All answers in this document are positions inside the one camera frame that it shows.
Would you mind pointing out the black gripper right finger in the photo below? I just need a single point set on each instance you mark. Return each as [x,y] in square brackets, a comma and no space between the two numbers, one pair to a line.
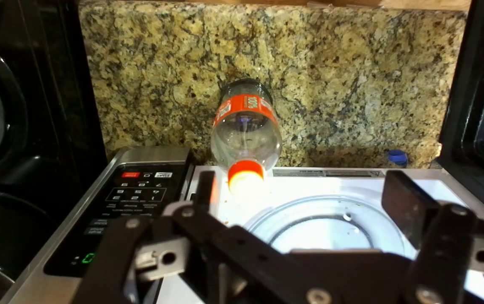
[451,242]

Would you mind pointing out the glass microwave turntable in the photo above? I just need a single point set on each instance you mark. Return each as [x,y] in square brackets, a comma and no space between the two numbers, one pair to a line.
[321,220]

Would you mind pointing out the small blue object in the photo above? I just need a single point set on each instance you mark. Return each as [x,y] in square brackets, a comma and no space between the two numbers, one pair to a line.
[398,157]

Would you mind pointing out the black microwave door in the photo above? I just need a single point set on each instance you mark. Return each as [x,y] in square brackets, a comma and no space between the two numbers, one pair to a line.
[473,85]

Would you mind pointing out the clear bottle orange label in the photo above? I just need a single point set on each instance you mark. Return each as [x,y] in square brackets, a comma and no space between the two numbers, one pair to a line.
[246,132]

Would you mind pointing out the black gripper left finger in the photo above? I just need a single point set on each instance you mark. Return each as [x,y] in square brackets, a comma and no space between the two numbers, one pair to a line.
[141,247]

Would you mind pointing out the black electric stove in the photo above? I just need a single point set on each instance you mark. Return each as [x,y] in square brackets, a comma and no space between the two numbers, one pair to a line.
[45,112]

